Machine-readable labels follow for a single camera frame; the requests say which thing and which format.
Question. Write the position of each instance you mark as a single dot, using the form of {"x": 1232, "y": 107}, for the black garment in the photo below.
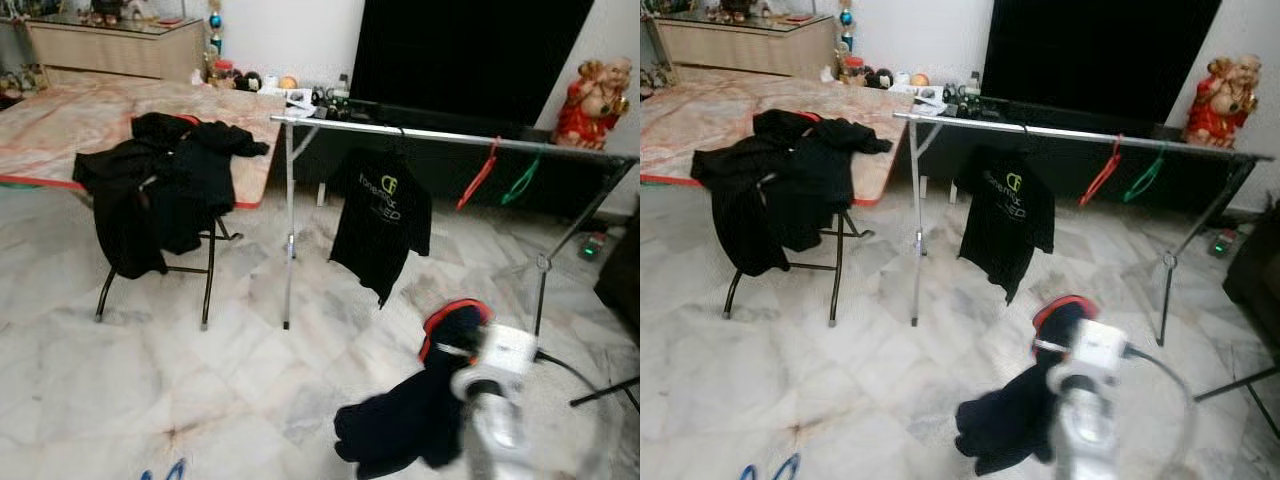
{"x": 1015, "y": 420}
{"x": 410, "y": 420}

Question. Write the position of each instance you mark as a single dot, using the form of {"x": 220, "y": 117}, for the blue plastic hanger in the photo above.
{"x": 176, "y": 466}
{"x": 788, "y": 464}

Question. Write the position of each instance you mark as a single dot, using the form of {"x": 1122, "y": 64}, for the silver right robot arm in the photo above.
{"x": 495, "y": 440}
{"x": 1085, "y": 440}

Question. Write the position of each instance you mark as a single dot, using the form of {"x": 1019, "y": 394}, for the red plastic hanger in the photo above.
{"x": 476, "y": 180}
{"x": 1100, "y": 175}

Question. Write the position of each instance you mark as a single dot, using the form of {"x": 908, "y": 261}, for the green plastic hanger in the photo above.
{"x": 520, "y": 185}
{"x": 1143, "y": 180}

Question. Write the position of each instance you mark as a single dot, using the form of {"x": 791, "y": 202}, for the black printed t-shirt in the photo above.
{"x": 385, "y": 230}
{"x": 1010, "y": 225}

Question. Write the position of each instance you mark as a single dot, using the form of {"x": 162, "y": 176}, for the power strip with green light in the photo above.
{"x": 594, "y": 248}
{"x": 1222, "y": 243}

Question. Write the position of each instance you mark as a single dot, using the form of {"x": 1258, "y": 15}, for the black TV console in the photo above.
{"x": 1068, "y": 170}
{"x": 445, "y": 175}

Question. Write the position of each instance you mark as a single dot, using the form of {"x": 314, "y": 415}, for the dark sofa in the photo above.
{"x": 1255, "y": 280}
{"x": 622, "y": 280}

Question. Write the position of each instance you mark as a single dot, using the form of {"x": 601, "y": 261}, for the silver clothes rack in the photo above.
{"x": 1070, "y": 135}
{"x": 450, "y": 138}

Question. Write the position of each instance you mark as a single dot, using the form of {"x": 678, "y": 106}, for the red laughing Buddha statue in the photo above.
{"x": 585, "y": 115}
{"x": 1215, "y": 112}

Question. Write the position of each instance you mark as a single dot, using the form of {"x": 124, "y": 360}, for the clear bottle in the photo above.
{"x": 973, "y": 85}
{"x": 341, "y": 88}

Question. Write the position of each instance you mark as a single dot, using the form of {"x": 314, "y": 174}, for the white papers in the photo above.
{"x": 290, "y": 97}
{"x": 920, "y": 95}

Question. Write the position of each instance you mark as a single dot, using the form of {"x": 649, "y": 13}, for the black television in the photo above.
{"x": 1100, "y": 50}
{"x": 470, "y": 50}

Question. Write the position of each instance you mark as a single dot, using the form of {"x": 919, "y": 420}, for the orange ball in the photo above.
{"x": 919, "y": 80}
{"x": 288, "y": 82}

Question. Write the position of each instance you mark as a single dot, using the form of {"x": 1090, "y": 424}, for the black round ornament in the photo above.
{"x": 251, "y": 82}
{"x": 882, "y": 79}

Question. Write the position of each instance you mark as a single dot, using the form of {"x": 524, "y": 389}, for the black clothes pile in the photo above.
{"x": 150, "y": 190}
{"x": 780, "y": 185}

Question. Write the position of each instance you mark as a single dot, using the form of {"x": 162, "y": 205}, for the pink marble folding table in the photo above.
{"x": 700, "y": 120}
{"x": 60, "y": 125}

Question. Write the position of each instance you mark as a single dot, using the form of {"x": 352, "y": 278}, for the red-lidded jar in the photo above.
{"x": 222, "y": 75}
{"x": 853, "y": 72}

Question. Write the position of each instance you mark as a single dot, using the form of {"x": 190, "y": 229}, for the wooden sideboard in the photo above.
{"x": 110, "y": 50}
{"x": 745, "y": 48}

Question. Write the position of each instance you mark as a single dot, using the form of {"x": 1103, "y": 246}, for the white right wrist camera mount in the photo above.
{"x": 1098, "y": 345}
{"x": 505, "y": 350}

